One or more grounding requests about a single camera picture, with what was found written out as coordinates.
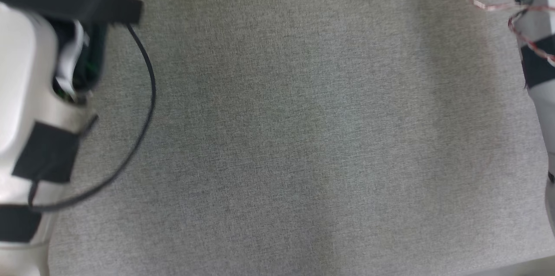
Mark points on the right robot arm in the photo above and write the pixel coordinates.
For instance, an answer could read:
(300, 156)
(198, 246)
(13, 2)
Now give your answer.
(537, 24)

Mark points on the grey fabric sofa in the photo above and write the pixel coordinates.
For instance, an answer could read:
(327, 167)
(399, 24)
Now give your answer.
(303, 137)

